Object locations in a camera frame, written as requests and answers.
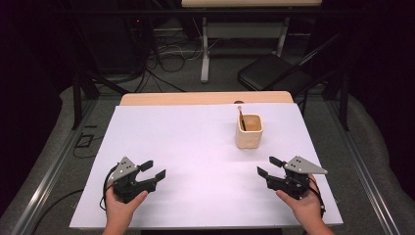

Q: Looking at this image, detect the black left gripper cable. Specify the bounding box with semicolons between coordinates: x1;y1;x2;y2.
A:
99;164;119;212

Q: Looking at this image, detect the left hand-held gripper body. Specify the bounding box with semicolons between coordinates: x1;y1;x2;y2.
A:
107;156;159;204

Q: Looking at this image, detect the black floor cable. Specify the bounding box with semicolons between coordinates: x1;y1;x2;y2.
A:
30;188;86;235

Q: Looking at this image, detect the makeup brush with dark handle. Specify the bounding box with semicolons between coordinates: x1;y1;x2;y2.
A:
237;105;248;131

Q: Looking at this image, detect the black folding chair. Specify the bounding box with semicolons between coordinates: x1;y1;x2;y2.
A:
237;32;344;99

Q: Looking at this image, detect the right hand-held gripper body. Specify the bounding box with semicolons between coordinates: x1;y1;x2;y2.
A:
265;155;329;201

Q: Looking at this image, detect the beige square ceramic cup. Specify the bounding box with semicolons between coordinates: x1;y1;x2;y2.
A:
235;113;264;150

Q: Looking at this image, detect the white board sheet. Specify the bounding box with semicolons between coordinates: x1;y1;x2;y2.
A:
69;102;345;229

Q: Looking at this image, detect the black metal stand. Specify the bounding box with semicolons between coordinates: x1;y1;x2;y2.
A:
321;68;350;132
71;70;130;130

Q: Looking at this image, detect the white-legged wooden desk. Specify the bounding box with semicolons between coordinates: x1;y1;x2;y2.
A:
180;0;324;84

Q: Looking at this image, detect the dark computer tower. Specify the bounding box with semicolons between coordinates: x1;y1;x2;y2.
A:
97;14;150;74

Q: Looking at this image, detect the aluminium floor rail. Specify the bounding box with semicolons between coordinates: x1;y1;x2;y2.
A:
326;97;405;235
11;97;99;235

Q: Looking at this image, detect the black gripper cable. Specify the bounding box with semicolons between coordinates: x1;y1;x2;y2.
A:
99;164;119;212
293;175;327;219

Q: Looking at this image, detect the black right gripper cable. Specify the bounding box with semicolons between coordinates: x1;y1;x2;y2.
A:
293;175;327;219

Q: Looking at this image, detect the person's left hand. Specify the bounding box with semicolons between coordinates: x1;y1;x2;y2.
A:
104;185;150;235

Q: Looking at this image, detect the black horizontal frame bar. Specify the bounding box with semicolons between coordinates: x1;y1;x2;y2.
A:
55;7;360;17

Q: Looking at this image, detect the person's right hand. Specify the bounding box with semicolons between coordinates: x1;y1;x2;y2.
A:
275;173;327;229

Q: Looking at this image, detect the bundle of floor cables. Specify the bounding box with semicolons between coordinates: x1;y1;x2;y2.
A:
135;18;209;94

